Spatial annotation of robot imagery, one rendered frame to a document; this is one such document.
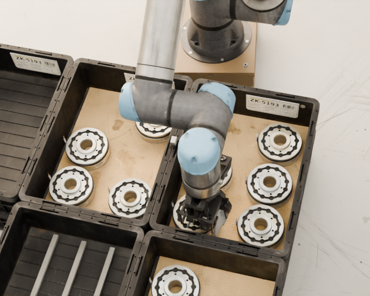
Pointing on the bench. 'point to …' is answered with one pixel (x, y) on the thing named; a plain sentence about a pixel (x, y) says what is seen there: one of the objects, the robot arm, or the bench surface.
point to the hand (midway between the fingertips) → (210, 217)
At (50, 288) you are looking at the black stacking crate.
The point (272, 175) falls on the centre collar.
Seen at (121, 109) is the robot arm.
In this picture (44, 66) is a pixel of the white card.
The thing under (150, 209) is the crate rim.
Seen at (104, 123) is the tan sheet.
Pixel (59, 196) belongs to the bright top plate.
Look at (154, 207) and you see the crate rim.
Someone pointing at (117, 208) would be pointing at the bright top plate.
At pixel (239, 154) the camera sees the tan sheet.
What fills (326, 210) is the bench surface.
